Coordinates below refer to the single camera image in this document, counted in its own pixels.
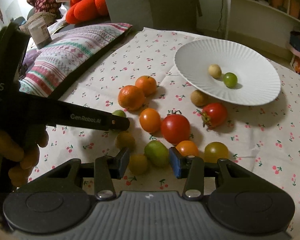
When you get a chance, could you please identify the orange cherry tomato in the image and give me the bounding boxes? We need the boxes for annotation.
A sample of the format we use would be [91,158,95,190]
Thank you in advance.
[175,140,199,157]
[139,108,161,133]

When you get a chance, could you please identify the olive green tomato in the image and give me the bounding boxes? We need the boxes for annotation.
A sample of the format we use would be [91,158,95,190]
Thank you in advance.
[203,141,229,163]

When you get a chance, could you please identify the yellowish longan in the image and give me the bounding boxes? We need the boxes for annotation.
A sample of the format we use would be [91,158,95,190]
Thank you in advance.
[128,154,148,176]

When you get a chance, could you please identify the brown longan front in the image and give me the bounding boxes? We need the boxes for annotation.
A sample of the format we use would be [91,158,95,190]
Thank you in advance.
[115,131,135,151]

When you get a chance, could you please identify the brown longan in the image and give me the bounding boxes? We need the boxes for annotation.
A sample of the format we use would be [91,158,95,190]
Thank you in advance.
[115,131,135,151]
[190,89,208,107]

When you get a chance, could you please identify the green oval fruit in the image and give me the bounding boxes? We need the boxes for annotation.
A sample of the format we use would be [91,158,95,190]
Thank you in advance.
[144,140,170,167]

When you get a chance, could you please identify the large red tomato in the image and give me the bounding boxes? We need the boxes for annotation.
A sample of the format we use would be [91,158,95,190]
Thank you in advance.
[161,114,190,145]

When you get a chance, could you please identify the light green fruit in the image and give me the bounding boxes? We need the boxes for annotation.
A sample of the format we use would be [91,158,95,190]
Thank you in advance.
[112,109,126,118]

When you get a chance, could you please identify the red tomato with stem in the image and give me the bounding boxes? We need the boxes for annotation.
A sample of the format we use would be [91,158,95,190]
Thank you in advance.
[201,102,228,128]

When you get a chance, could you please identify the large orange mandarin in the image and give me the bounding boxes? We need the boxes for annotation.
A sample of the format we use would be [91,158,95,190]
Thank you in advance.
[117,85,145,111]

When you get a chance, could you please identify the small orange mandarin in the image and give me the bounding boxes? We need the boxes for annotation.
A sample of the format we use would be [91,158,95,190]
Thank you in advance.
[135,75,157,97]

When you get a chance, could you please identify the small green tomato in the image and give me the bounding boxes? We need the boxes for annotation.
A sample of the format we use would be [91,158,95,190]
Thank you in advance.
[223,72,237,88]

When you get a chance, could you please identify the pale beige longan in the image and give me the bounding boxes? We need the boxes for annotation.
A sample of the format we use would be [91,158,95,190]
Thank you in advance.
[208,64,222,79]

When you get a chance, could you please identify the person's left hand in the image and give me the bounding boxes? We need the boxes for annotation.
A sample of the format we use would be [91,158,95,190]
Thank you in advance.
[0,126,49,187]

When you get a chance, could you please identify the striped patterned cushion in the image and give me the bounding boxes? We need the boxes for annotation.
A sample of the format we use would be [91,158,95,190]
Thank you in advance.
[19,23,132,99]

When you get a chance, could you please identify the grey white box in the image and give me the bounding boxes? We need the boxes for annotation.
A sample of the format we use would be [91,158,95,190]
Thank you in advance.
[28,17,52,49]

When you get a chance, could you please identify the cherry print tablecloth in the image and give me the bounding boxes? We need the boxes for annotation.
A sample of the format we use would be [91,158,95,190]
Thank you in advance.
[27,27,300,238]

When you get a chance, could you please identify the white fluted plate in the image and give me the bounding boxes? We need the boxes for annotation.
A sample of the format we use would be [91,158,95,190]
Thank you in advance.
[174,38,281,106]

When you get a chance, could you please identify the red plush flower pillow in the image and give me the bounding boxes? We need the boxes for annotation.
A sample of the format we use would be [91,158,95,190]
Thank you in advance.
[65,0,109,24]

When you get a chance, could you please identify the white storage box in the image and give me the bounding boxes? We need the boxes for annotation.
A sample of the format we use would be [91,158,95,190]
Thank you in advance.
[290,55,300,75]

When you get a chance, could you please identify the dark blue storage bin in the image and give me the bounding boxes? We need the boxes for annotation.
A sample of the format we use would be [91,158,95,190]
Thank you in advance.
[289,31,300,52]

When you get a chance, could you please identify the grey sofa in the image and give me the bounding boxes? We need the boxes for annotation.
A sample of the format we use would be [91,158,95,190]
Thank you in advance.
[106,0,202,33]

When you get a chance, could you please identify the white bookshelf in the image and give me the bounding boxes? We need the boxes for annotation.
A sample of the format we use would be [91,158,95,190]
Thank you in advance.
[228,0,300,61]

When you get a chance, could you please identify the black power cable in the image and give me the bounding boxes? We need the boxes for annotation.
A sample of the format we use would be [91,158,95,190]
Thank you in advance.
[216,0,228,40]

